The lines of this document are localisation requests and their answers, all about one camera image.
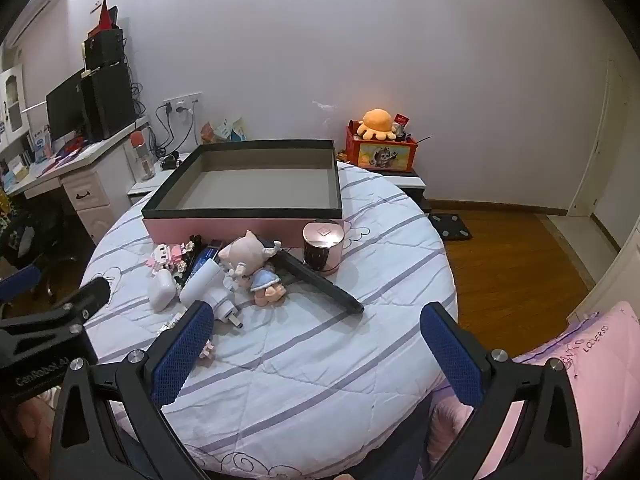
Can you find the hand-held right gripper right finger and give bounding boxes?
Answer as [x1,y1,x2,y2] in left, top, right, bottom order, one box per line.
[419,302,586,480]

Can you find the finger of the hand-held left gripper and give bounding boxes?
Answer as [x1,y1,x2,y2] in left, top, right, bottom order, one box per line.
[0,276,112,367]
[0,265,42,303]

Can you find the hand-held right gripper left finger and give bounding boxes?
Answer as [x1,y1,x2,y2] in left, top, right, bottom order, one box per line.
[50,301,216,480]

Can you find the white charger plug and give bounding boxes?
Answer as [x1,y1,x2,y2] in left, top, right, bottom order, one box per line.
[212,280,246,332]

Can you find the white earbuds case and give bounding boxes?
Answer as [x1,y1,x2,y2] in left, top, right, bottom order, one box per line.
[147,269,180,313]

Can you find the white forehead thermometer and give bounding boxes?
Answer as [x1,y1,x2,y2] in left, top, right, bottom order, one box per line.
[179,259,227,318]

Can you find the white pink block cat figure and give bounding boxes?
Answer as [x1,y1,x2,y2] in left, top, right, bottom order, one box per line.
[145,240,201,275]

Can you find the blue patterned rectangular case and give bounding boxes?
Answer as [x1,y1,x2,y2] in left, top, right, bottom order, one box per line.
[182,241,224,287]

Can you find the black hair clip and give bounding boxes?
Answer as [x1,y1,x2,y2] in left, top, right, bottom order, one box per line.
[175,234,213,281]

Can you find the pig doll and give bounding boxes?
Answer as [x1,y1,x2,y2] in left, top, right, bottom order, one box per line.
[218,229,288,307]

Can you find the pink box with black rim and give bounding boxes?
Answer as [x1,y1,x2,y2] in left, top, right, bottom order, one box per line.
[141,140,345,250]

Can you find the black remote control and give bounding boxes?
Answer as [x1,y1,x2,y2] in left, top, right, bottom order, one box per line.
[272,247,365,315]

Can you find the rose gold cylinder jar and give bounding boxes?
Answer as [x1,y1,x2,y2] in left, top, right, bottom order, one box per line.
[302,220,347,276]

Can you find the black office chair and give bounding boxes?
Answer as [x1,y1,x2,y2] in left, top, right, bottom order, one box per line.
[0,205,66,306]

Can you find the white desk with drawers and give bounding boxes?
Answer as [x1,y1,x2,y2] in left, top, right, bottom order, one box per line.
[0,115,151,246]

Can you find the black bathroom scale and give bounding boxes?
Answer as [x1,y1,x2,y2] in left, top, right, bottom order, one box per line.
[429,211,473,243]

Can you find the red papers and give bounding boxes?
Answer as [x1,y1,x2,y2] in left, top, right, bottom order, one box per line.
[52,142,86,162]

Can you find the blue white box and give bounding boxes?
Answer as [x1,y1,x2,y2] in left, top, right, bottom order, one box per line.
[30,127,52,161]

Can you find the clear bottle with orange cap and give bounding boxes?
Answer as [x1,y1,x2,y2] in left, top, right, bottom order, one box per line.
[131,132,157,182]

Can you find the black white low stand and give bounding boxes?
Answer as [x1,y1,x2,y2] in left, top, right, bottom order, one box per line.
[385,167,432,213]

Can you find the cream wooden furniture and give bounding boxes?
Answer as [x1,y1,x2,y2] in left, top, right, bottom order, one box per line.
[567,230,640,323]

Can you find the black computer monitor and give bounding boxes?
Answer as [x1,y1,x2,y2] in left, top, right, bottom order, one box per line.
[45,67,87,143]

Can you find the white glass door cabinet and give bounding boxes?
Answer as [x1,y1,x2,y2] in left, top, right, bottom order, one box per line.
[0,62,31,136]

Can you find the black computer tower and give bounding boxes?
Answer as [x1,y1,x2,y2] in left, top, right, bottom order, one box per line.
[80,62,138,143]

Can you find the red toy box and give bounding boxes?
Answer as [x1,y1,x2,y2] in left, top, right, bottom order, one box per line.
[345,126,418,173]

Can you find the orange octopus plush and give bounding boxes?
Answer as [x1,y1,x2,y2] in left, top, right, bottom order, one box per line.
[356,109,398,142]

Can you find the black speaker box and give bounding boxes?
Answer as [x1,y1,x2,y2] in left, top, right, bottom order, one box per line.
[81,27,125,72]

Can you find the white door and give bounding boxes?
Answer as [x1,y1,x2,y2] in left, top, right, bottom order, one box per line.
[567,57,631,218]

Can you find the white air conditioner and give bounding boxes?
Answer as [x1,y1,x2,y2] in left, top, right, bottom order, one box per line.
[0,0,68,48]

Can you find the black power cable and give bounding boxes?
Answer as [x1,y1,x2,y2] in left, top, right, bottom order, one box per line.
[152,102,177,158]

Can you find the white wall outlet strip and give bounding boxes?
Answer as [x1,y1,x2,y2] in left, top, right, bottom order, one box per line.
[162,91,203,113]

